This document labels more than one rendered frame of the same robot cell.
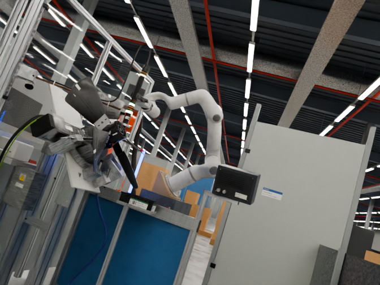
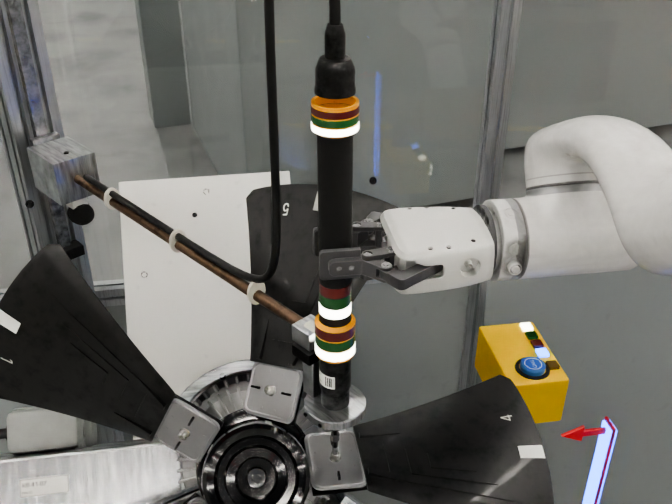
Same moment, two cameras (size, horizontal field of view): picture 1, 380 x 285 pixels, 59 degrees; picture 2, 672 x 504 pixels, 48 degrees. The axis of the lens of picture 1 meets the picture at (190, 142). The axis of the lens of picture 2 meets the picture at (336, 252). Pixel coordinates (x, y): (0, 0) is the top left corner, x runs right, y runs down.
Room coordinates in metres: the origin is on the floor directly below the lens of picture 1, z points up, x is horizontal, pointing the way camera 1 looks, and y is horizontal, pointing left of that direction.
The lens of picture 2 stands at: (1.73, -0.13, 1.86)
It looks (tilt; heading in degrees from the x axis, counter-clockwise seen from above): 31 degrees down; 59
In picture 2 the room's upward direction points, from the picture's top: straight up
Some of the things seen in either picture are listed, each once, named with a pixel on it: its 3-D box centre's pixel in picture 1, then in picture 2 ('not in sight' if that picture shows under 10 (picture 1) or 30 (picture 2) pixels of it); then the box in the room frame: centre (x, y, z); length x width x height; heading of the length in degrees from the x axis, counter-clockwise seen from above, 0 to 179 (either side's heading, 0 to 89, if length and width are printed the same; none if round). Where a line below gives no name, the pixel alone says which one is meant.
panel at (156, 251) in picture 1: (121, 258); not in sight; (2.36, 0.19, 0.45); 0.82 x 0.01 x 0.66; 68
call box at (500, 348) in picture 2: not in sight; (518, 375); (2.51, 0.56, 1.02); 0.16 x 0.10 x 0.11; 68
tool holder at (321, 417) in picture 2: (125, 118); (328, 371); (2.06, 0.43, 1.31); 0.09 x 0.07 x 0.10; 103
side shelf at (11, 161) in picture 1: (20, 163); not in sight; (2.17, 0.97, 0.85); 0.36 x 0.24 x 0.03; 158
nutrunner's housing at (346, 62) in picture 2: (135, 95); (335, 256); (2.06, 0.42, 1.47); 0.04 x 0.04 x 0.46
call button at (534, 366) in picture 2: not in sight; (532, 367); (2.49, 0.52, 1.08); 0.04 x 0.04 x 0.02
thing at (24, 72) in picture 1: (27, 73); (62, 168); (1.93, 1.03, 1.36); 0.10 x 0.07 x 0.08; 103
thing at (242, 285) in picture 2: (81, 94); (175, 242); (2.00, 0.72, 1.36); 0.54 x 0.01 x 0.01; 103
